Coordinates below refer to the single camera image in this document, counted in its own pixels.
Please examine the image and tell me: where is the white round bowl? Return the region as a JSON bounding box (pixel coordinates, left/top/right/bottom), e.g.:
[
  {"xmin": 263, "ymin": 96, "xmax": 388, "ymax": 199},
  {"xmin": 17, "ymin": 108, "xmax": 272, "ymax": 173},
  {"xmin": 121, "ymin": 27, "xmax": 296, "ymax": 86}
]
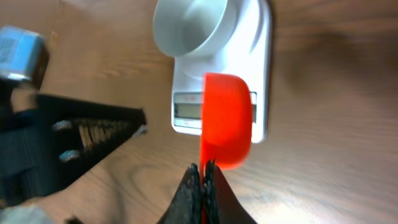
[{"xmin": 153, "ymin": 0, "xmax": 238, "ymax": 58}]

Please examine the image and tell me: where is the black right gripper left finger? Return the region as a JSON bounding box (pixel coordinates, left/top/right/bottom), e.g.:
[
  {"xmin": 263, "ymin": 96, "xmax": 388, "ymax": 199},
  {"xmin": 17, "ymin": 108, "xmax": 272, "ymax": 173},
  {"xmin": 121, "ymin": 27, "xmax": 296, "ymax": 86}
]
[{"xmin": 157, "ymin": 163, "xmax": 203, "ymax": 224}]

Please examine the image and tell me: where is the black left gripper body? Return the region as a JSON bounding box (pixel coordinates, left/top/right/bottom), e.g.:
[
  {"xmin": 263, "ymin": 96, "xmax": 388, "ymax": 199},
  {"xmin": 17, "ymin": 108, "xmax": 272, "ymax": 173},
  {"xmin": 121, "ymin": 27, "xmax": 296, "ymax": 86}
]
[{"xmin": 1, "ymin": 81, "xmax": 65, "ymax": 206}]

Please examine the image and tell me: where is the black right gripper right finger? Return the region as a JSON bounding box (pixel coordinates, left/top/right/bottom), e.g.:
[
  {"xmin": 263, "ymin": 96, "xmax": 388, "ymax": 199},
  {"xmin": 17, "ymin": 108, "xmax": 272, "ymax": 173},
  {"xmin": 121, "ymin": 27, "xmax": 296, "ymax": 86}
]
[{"xmin": 203, "ymin": 161, "xmax": 256, "ymax": 224}]

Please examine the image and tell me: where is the white digital kitchen scale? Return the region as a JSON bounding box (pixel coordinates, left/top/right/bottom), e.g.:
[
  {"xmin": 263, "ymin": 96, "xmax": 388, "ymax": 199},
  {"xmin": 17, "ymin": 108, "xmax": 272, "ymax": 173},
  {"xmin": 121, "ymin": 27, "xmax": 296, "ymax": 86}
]
[{"xmin": 171, "ymin": 0, "xmax": 272, "ymax": 144}]

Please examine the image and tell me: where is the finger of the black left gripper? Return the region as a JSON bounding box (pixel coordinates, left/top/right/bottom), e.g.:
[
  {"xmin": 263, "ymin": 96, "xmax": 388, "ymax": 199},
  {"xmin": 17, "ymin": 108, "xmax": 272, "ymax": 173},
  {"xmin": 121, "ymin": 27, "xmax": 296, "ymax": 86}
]
[
  {"xmin": 36, "ymin": 95, "xmax": 146, "ymax": 131},
  {"xmin": 57, "ymin": 124, "xmax": 147, "ymax": 187}
]

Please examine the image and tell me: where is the red measuring scoop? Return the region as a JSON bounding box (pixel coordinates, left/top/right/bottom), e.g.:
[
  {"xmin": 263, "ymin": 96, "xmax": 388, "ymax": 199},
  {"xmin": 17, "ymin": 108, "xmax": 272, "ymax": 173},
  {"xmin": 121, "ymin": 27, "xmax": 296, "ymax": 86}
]
[{"xmin": 199, "ymin": 72, "xmax": 253, "ymax": 224}]

